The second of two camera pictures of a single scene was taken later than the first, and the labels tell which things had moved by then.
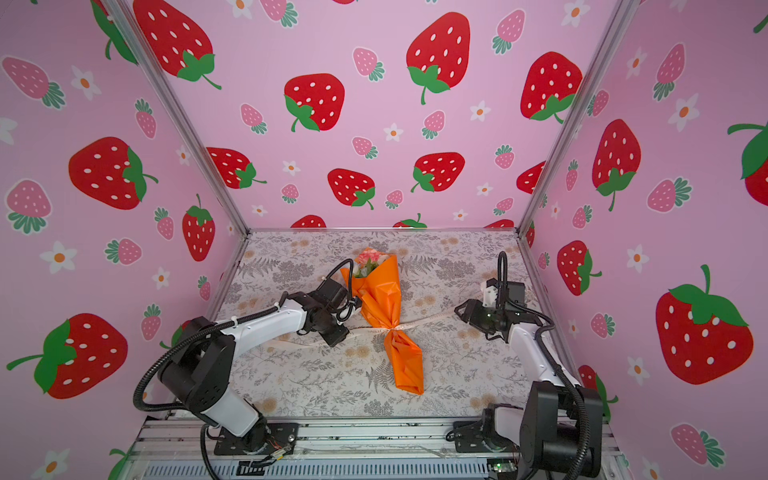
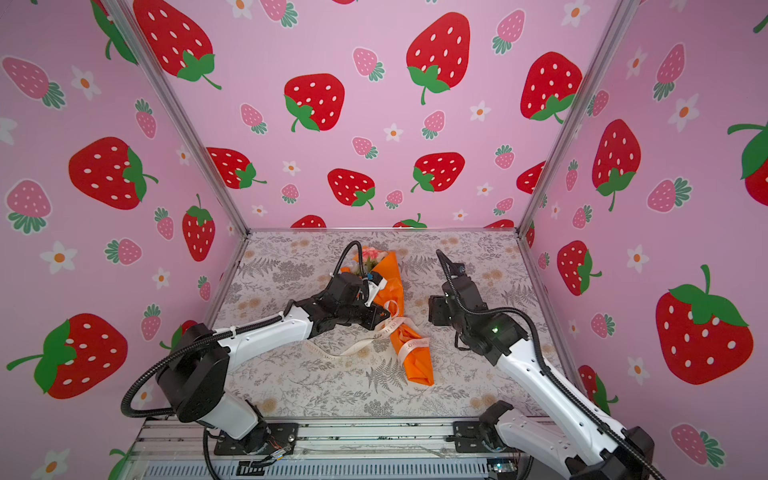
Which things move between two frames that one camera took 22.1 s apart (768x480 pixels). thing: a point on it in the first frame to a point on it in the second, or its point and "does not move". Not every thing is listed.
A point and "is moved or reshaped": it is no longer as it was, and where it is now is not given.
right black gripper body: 493,315 to 440,314
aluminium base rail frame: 187,450 does not move
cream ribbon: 414,325 is moved or reshaped
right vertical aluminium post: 623,13 does not move
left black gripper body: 334,330 to 359,313
